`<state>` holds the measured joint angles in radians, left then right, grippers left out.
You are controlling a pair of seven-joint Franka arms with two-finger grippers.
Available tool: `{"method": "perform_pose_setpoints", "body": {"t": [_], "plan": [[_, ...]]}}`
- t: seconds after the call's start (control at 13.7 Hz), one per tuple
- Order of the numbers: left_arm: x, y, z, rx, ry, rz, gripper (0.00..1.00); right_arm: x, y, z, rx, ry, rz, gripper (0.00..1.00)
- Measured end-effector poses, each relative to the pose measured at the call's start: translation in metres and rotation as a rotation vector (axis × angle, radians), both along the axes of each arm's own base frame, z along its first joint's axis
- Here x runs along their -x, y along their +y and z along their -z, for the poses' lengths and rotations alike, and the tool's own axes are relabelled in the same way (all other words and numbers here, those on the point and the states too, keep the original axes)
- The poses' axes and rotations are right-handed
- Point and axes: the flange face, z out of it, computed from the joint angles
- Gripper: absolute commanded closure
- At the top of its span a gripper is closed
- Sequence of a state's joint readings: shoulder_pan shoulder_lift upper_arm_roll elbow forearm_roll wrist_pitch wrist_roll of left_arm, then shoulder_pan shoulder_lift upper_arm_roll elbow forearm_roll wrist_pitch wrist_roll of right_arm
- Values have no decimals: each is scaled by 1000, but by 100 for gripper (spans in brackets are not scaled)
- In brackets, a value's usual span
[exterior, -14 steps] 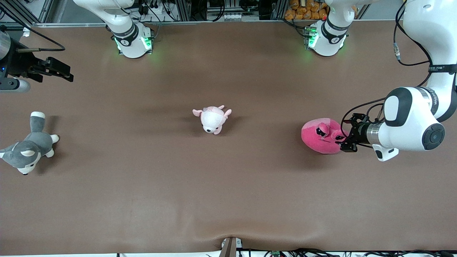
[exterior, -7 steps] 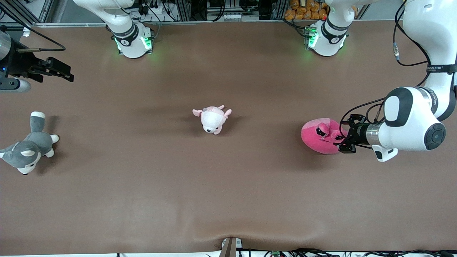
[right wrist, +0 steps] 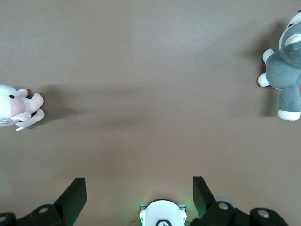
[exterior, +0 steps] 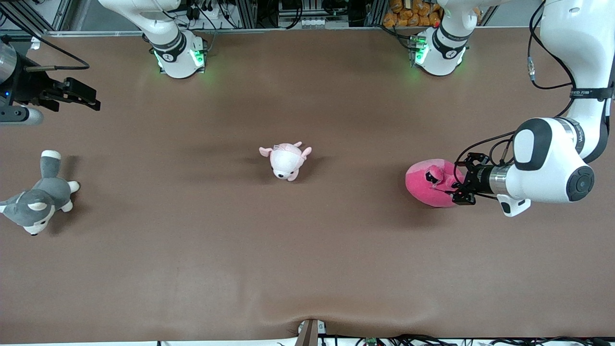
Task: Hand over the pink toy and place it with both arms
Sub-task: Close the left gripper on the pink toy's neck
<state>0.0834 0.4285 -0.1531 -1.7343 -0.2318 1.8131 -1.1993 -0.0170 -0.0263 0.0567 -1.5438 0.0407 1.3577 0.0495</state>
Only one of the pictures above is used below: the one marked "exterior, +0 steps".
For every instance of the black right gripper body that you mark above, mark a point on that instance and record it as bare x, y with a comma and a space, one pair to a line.
30, 86

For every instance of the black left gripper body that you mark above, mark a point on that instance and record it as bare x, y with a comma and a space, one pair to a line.
478, 179

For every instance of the round hot pink plush toy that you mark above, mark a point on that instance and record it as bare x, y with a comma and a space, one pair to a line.
427, 185

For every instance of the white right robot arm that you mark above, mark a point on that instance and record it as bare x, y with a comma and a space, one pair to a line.
173, 43

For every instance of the grey white husky plush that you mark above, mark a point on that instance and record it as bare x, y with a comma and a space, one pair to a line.
45, 194

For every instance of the pile of orange plush toys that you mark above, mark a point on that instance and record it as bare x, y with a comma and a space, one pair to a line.
411, 14

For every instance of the brown table mat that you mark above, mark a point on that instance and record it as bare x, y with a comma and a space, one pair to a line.
307, 250

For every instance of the pale pink white plush animal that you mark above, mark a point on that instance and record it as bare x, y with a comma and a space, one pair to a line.
287, 163

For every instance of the white power strip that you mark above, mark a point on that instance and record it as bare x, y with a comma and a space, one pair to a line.
312, 22

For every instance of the aluminium frame profile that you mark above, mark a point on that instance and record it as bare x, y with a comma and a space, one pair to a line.
33, 17

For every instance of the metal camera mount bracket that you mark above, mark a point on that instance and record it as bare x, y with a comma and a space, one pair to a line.
310, 334

